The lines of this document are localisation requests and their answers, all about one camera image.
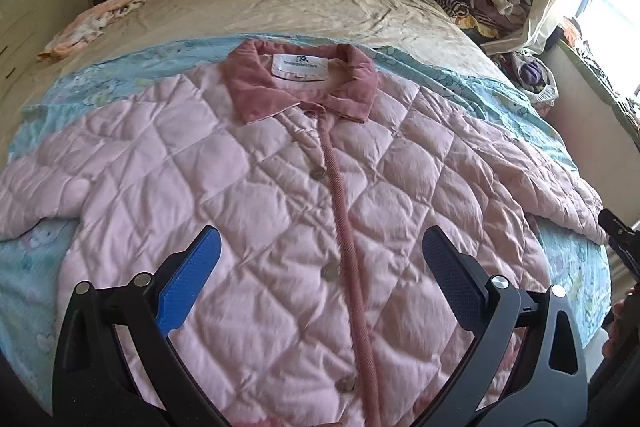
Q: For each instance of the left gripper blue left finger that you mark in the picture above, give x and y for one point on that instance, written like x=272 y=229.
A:
x=187 y=278

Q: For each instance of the left gripper dark blue right finger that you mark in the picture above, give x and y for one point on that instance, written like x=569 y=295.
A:
x=460 y=278

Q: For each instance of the pink quilted jacket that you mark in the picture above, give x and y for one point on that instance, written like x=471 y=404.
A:
x=321 y=174

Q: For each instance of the basket with purple clothes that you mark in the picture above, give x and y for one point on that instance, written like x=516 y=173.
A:
x=530 y=75

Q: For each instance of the right hand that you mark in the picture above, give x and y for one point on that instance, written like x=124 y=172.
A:
x=615 y=336

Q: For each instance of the light blue cartoon bedsheet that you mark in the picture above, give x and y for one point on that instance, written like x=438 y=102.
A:
x=30 y=265

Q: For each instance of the beige bed cover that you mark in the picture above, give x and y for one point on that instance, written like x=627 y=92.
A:
x=417 y=27

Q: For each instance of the peach floral cloth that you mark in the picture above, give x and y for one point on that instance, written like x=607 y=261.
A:
x=87 y=27

